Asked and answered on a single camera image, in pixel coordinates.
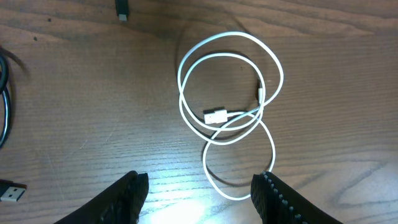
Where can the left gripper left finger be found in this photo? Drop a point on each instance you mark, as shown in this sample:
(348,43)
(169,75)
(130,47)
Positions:
(121,202)

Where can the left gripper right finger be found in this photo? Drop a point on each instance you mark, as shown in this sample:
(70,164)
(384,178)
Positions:
(276,202)

